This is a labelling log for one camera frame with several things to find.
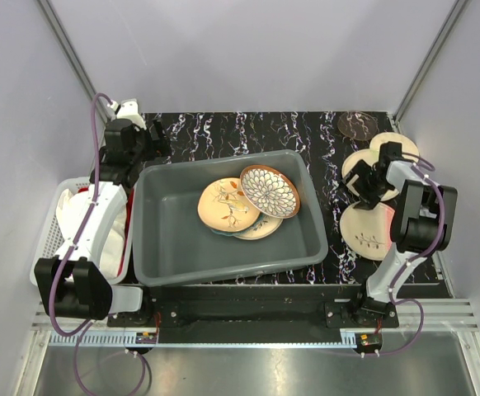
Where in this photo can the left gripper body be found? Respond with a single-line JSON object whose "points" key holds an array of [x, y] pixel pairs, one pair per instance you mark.
{"points": [[145, 149]]}

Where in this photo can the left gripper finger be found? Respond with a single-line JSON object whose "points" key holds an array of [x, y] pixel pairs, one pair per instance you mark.
{"points": [[163, 147], [157, 129]]}

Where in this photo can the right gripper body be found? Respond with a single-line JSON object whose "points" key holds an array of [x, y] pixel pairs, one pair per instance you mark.
{"points": [[378, 186]]}

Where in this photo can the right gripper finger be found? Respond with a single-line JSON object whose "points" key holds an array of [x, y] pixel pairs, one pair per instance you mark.
{"points": [[356, 178], [366, 204]]}

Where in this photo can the pink and cream plate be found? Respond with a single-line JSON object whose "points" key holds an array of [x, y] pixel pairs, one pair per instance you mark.
{"points": [[367, 232]]}

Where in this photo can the dark transparent glass plate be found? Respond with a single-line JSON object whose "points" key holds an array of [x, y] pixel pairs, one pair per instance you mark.
{"points": [[357, 125]]}

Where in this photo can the cream leaf pattern plate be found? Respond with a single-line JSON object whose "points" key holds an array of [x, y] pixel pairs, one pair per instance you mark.
{"points": [[223, 206]]}

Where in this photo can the white petal pattern bowl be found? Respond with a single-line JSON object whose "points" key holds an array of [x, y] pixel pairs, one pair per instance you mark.
{"points": [[270, 191]]}

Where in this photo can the cream and blue plate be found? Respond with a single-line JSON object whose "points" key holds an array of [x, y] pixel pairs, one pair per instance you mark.
{"points": [[264, 226]]}

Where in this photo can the teal embossed plate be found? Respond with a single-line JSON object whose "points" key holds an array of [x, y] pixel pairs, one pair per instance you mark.
{"points": [[223, 233]]}

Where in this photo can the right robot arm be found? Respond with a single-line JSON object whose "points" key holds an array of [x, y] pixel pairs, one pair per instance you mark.
{"points": [[401, 218]]}

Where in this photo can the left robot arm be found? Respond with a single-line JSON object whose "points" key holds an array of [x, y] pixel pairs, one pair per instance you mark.
{"points": [[70, 282]]}

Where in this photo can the grey plastic bin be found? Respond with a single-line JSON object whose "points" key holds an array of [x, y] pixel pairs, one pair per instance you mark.
{"points": [[185, 215]]}

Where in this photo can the beige wooden round plate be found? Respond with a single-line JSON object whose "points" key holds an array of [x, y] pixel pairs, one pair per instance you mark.
{"points": [[409, 149]]}

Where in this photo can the white cloth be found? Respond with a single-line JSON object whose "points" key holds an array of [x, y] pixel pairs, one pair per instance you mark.
{"points": [[69, 214]]}

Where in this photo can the white plastic basket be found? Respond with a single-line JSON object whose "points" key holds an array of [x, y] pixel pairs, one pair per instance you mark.
{"points": [[51, 237]]}

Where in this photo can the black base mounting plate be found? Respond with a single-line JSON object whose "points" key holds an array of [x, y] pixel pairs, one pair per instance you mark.
{"points": [[251, 314]]}

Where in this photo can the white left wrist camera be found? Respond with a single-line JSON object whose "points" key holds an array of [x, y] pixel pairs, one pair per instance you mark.
{"points": [[129, 110]]}

